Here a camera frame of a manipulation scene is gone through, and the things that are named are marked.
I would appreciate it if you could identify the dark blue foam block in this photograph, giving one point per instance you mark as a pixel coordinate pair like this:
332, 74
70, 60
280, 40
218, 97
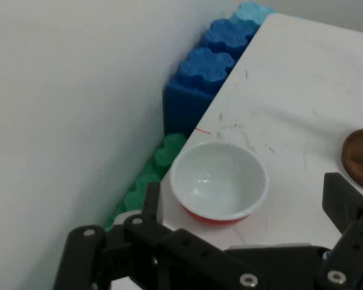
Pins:
205, 66

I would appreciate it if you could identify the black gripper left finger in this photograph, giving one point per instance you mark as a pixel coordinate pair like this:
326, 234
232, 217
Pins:
181, 250

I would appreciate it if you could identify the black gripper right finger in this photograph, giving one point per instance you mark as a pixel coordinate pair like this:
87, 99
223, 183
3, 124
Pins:
348, 208

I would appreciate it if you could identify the red bowl with white inside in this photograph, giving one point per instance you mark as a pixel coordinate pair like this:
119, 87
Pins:
217, 178

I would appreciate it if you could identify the light blue foam block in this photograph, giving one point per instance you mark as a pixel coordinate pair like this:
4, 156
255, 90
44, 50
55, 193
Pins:
251, 12

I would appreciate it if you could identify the dark wooden mug tree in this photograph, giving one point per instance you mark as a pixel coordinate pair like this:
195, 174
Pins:
361, 157

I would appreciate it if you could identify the green foam block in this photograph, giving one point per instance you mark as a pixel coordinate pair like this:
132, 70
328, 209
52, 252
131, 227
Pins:
163, 157

